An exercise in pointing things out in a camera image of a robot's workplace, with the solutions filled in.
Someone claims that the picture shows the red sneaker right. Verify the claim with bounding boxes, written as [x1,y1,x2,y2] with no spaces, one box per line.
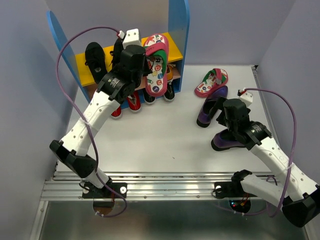
[127,91,141,113]

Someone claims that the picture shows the yellow sneaker right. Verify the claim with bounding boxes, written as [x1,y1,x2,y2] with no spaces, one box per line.
[166,64,175,82]

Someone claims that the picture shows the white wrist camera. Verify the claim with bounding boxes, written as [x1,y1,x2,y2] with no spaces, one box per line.
[122,28,142,49]
[237,90,254,107]

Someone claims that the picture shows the blue yellow shoe shelf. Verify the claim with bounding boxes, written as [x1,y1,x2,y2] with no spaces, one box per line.
[46,0,190,102]

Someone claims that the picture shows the black sneaker on top shelf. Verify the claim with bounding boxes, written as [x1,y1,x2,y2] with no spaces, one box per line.
[110,38,124,70]

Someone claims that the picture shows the black sneaker far left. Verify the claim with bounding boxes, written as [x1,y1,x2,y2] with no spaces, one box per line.
[85,42,108,84]

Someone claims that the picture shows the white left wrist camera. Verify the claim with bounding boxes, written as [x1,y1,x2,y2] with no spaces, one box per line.
[122,28,142,49]

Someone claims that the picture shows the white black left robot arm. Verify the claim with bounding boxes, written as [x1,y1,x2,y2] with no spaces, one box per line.
[49,45,148,197]

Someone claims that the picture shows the black white high-top sneaker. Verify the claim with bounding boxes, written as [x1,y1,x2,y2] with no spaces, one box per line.
[142,88,156,105]

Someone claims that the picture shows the purple shoe upper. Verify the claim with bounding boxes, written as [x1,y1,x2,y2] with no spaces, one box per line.
[196,85,229,128]

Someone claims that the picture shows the red sneaker left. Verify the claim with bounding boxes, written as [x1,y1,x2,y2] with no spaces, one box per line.
[110,106,122,120]

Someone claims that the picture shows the pink patterned sandal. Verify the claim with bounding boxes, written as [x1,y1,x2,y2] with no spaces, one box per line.
[143,33,169,98]
[194,68,229,98]

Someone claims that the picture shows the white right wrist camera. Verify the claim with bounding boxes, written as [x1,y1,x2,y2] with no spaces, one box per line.
[237,90,254,107]

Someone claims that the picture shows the purple shoe lower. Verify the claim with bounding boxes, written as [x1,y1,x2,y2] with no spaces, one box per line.
[211,129,245,152]

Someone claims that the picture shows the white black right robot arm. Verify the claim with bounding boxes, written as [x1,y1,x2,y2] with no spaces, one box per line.
[210,97,320,228]

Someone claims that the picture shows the red sneaker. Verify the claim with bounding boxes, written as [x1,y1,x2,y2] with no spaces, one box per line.
[110,106,122,120]
[127,91,141,113]

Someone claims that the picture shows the purple shoe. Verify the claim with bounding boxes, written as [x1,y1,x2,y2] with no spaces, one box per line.
[196,85,229,128]
[211,129,245,152]

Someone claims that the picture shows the aluminium mounting rail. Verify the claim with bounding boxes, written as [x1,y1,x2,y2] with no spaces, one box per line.
[39,171,286,202]

